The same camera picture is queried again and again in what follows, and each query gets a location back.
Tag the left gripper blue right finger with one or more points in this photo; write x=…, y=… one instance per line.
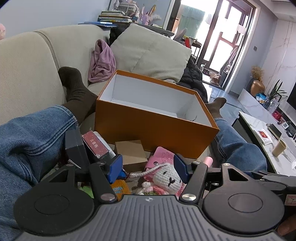
x=182, y=168

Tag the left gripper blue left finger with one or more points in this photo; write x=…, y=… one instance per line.
x=114, y=167

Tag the white crochet bunny doll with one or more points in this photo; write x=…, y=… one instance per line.
x=165, y=181

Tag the brown cardboard box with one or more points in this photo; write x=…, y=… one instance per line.
x=134, y=157

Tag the red card box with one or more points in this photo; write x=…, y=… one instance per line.
x=98, y=149

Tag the dark grey box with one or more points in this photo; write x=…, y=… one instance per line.
x=75, y=149

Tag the marble coffee table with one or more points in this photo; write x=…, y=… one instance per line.
x=284, y=164

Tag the paper cup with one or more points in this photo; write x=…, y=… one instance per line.
x=279, y=148

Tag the right leg in jeans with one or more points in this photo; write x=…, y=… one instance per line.
x=229, y=147

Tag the leg in jeans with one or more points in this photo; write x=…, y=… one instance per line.
x=229, y=147
x=32, y=144

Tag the red and white booklet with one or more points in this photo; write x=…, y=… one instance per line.
x=263, y=136

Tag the orange cardboard storage box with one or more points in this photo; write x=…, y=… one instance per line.
x=159, y=114

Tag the black puffer jacket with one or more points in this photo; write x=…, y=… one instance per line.
x=192, y=79

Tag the left leg in jeans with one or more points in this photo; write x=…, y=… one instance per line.
x=32, y=144

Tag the white marble tv cabinet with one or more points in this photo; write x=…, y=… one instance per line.
x=256, y=110

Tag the potted green plant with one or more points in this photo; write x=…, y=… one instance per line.
x=275, y=92

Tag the black television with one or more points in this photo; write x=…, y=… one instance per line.
x=292, y=98

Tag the pink crumpled garment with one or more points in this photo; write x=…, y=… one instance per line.
x=102, y=63

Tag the copper vase with dried flowers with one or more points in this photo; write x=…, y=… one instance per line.
x=257, y=84

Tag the beige cushion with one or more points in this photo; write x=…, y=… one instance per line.
x=145, y=52

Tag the beige sofa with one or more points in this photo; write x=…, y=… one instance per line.
x=29, y=68

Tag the blue folder on desk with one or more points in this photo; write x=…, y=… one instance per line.
x=100, y=24

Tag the stack of books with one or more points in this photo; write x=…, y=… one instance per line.
x=114, y=17

